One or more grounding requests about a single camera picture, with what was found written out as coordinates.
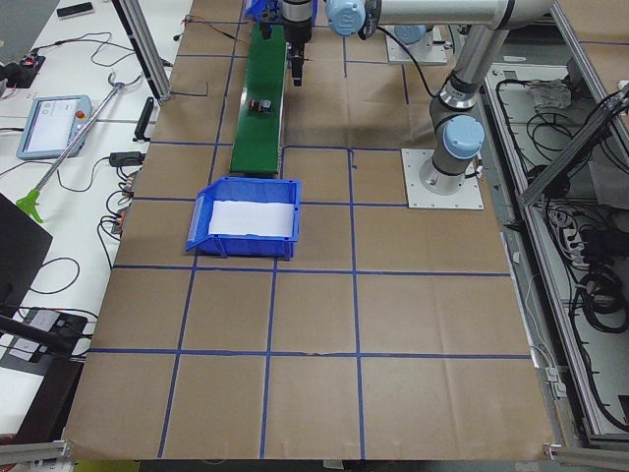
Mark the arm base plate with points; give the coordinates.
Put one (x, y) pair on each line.
(428, 51)
(427, 188)

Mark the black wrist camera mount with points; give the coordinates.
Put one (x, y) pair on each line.
(269, 17)

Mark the black power adapter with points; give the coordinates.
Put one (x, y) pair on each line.
(120, 159)

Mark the aluminium frame post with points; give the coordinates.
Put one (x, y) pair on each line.
(131, 16)

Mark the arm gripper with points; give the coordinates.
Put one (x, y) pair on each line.
(298, 29)

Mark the teach pendant tablet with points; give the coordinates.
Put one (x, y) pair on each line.
(52, 123)

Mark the blue bin robot left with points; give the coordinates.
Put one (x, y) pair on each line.
(253, 9)

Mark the reacher grabber tool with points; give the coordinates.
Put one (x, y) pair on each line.
(28, 203)

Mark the white foam pad right bin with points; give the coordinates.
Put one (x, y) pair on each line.
(238, 218)

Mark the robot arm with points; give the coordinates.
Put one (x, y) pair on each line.
(459, 136)
(410, 34)

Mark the blue bin robot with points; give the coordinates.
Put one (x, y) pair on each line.
(250, 190)
(253, 9)

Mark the red push button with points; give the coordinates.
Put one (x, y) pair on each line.
(260, 105)

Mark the blue bin robot right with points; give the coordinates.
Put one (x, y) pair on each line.
(250, 190)

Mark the green conveyor belt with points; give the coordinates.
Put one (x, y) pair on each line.
(257, 143)

